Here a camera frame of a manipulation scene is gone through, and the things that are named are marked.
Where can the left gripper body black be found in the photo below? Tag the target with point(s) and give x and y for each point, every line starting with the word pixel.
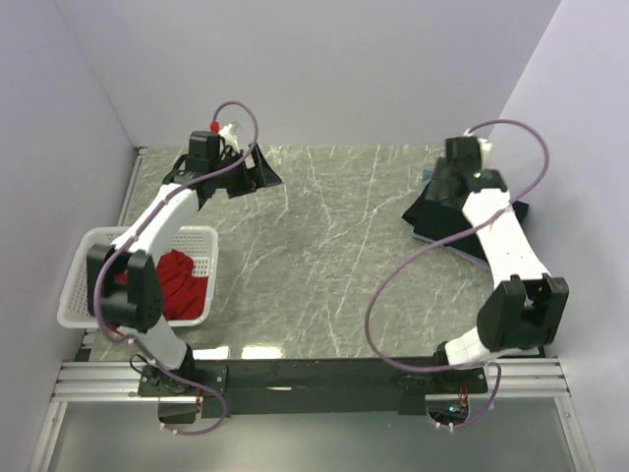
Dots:
pixel 243 180

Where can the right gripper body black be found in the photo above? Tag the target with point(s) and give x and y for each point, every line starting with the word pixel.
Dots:
pixel 440 174

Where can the black t shirt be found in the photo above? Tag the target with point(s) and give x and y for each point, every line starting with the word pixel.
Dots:
pixel 434 221

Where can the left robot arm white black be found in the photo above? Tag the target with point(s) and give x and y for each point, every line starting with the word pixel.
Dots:
pixel 191 182

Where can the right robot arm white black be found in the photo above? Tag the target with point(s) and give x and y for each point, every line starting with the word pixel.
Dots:
pixel 527 303

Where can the folded blue t shirt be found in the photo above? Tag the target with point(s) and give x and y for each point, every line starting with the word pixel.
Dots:
pixel 426 177

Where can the white plastic laundry basket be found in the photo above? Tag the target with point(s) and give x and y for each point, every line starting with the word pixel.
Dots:
pixel 198 242

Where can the folded purple t shirt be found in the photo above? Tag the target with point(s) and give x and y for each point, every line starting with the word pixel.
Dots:
pixel 477 262

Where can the red t shirt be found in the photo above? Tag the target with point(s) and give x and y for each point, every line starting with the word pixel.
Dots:
pixel 184 285

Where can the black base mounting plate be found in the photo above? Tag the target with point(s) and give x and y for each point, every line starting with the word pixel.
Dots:
pixel 300 386

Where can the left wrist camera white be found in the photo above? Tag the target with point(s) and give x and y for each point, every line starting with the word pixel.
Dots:
pixel 229 133

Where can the aluminium rail frame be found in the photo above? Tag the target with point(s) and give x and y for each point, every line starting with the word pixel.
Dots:
pixel 115 381

